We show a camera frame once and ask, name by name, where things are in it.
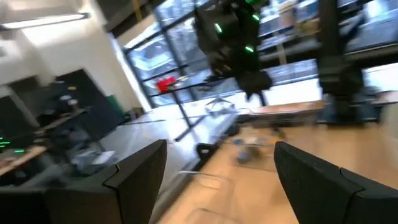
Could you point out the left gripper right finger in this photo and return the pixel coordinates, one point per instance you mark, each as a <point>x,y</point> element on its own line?
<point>326,199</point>

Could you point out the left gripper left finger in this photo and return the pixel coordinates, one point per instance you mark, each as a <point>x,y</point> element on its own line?
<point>130,193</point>

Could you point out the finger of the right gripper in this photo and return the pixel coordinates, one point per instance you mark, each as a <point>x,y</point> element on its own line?
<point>255,84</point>

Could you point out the hourglass with blue sand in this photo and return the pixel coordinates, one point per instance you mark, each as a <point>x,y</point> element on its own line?
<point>247,154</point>

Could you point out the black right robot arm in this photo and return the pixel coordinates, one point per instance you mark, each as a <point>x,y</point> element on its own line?
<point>339,77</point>

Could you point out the clear plastic bin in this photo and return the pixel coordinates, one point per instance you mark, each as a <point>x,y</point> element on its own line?
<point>267,161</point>
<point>217,186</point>

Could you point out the metal floor stand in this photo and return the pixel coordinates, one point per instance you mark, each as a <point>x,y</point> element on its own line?
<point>183,115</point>

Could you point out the red boxy object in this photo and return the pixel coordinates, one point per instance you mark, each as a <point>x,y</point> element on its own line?
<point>165,85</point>

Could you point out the green board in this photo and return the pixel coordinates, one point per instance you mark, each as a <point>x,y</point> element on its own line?
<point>115,105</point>

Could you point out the wooden background desk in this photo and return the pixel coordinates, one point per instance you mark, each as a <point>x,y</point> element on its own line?
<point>21,157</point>

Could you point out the white ceiling light panel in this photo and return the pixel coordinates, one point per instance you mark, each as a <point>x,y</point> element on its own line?
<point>46,21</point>

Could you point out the glass window wall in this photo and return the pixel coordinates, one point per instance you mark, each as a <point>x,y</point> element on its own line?
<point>155,59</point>

